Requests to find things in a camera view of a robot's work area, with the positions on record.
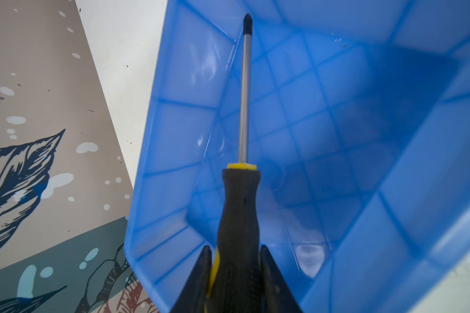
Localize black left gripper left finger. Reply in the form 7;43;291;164
171;245;212;313

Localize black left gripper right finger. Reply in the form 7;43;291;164
260;245;302;313

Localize black yellow handled screwdriver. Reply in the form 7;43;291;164
204;14;263;312

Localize blue plastic bin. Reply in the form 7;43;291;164
125;1;470;312

